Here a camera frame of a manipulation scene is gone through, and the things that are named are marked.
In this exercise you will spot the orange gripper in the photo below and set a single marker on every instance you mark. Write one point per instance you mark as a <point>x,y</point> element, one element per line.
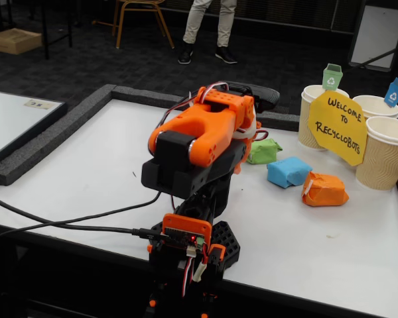
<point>268,96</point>

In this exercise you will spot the blue paper rubbish wad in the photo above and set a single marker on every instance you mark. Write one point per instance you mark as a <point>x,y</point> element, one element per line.
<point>285,170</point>

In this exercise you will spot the orange paper rubbish wad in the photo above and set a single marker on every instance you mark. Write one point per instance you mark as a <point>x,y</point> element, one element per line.
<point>325,192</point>

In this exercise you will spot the black and orange robot arm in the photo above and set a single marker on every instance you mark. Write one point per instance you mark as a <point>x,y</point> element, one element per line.
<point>192,172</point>

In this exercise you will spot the green paper rubbish wad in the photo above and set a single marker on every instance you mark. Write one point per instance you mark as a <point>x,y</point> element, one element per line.
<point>265,150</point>

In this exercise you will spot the beige ribbed paper cup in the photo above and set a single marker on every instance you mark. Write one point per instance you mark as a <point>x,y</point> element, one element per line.
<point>381,159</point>
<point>371,104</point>
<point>306,126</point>

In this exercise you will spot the yellow handwritten welcome sign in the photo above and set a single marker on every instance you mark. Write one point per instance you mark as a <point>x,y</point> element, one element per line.
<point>338,132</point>

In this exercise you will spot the orange motor controller board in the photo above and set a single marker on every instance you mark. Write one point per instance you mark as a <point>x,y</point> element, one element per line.
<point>185,225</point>

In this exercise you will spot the green recycling bin label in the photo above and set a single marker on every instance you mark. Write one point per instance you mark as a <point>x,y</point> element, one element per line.
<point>331,79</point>

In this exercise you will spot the person in beige trousers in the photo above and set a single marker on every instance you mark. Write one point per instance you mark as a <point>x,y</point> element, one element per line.
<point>225,20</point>

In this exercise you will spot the blue recycling bin label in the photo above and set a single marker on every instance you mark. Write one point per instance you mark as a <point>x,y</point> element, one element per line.
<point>394,94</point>

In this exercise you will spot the white panel on black stand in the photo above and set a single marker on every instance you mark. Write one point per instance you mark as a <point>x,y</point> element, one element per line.
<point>378,33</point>

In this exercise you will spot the small paper tape label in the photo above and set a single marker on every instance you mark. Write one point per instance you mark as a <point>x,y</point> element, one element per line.
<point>38,104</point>

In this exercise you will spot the brown cardboard box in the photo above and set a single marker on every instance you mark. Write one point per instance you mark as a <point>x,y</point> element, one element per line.
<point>15,41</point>

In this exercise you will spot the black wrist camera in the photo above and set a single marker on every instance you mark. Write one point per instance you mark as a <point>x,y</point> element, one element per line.
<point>265,97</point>

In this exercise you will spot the black metal table frame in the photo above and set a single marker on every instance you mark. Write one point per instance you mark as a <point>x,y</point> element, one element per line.
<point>45,39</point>

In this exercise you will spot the white board black frame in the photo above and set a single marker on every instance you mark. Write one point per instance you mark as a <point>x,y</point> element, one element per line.
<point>6,122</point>

